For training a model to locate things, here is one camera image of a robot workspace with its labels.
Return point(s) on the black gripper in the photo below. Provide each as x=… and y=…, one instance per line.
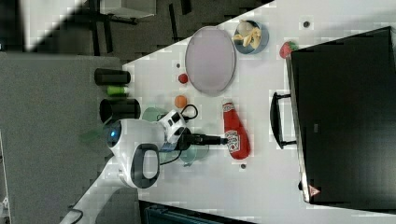
x=188, y=139

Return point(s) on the red plush ketchup bottle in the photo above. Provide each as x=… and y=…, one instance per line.
x=235, y=132

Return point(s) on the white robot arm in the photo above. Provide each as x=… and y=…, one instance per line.
x=135, y=144

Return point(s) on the black toaster oven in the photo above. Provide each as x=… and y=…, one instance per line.
x=343, y=104

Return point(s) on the small orange fruit toy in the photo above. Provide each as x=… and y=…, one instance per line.
x=180, y=101

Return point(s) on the small red tomato toy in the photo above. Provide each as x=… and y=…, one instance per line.
x=183, y=78

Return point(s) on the black cylinder cup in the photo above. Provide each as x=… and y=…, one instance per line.
x=119, y=109

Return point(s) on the pink oval plate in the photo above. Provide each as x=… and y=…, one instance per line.
x=210, y=60

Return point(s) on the green cylinder bottle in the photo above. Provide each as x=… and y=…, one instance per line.
x=115, y=90

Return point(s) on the black cylinder container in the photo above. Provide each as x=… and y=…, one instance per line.
x=104, y=77

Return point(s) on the blue bowl with bananas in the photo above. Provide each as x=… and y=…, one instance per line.
x=250, y=37

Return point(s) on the red strawberry toy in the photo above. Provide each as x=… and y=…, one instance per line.
x=287, y=48

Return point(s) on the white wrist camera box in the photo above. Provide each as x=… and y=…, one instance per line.
x=174, y=125

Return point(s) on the black oven door handle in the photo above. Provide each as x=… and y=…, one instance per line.
x=275, y=120

